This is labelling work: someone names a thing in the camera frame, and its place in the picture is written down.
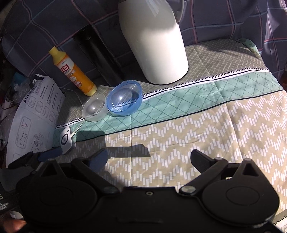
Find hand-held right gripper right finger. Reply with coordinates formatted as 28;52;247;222
179;149;269;196

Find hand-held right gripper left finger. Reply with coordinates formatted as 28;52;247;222
34;148;120;195

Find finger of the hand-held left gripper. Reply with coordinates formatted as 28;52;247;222
8;147;63;169

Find white square charger device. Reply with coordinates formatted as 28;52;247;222
59;126;75;155

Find beige and green patterned cloth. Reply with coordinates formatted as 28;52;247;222
53;38;287;227

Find white printed cardboard box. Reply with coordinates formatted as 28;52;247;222
6;75;66;168

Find clear small bowl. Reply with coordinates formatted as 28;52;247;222
82;94;106;122

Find blue transparent bowl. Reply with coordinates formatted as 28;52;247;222
106;80;142;116

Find crumpled plastic bag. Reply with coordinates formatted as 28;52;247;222
11;71;32;94

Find yellow dish soap bottle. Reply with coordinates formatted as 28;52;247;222
49;46;97;97

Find black cylindrical bottle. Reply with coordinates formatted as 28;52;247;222
73;26;123;87

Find white thermos jug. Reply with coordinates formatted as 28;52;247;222
118;0;189;85

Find plaid blue blanket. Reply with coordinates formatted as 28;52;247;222
0;0;287;90

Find white cable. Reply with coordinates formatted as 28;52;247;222
60;87;85;136

